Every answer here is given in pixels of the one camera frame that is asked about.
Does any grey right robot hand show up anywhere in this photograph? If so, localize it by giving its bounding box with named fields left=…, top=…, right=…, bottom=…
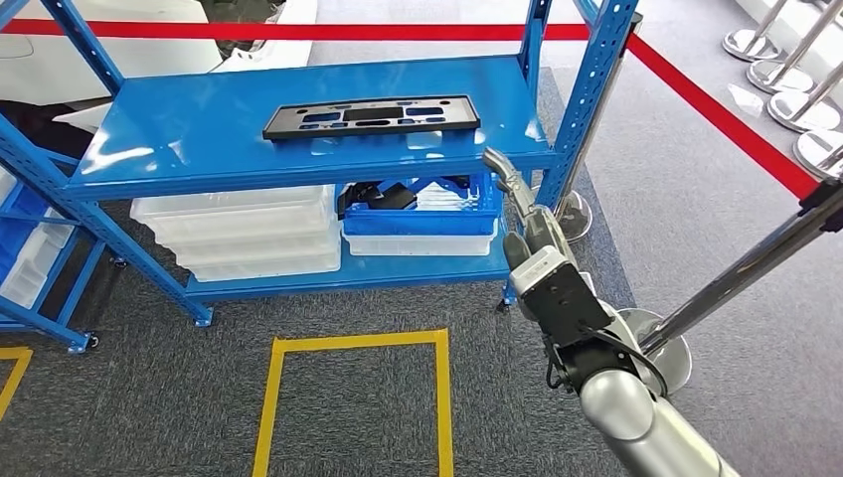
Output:
left=482, top=147, right=578, bottom=272

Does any blue metal shelf rack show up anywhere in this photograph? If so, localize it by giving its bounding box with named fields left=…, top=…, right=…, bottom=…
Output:
left=0, top=0, right=641, bottom=329
left=0, top=147, right=101, bottom=355

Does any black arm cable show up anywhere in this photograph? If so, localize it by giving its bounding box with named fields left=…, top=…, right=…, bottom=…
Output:
left=545, top=322, right=670, bottom=398

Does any clear plastic wrapper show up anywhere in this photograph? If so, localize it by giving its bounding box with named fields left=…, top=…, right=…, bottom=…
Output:
left=727, top=83, right=765, bottom=118

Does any blue plastic bin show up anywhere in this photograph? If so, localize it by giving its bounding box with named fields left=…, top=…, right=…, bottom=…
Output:
left=340, top=174, right=505, bottom=237
left=0, top=187, right=51, bottom=281

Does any black curved plastic part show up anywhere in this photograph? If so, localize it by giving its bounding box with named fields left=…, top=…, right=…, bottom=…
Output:
left=337, top=181, right=420, bottom=219

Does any black plastic plate bracket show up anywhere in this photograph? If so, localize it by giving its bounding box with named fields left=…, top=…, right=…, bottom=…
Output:
left=261, top=94, right=482, bottom=142

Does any white car body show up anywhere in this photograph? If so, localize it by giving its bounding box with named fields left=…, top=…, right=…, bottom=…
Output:
left=0, top=0, right=319, bottom=133

